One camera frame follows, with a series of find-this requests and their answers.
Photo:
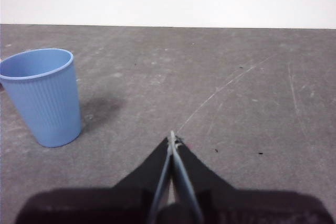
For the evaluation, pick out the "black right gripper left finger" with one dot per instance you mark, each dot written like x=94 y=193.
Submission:
x=105 y=203

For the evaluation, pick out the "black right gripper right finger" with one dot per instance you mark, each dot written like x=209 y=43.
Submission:
x=249 y=205

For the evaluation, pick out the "blue ribbed plastic cup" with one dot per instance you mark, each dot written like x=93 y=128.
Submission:
x=44 y=103

